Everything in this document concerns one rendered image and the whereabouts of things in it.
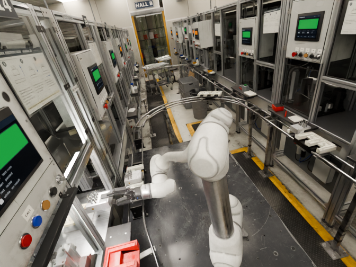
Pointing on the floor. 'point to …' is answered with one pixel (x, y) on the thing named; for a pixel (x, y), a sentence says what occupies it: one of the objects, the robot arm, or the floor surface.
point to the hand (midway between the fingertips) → (107, 198)
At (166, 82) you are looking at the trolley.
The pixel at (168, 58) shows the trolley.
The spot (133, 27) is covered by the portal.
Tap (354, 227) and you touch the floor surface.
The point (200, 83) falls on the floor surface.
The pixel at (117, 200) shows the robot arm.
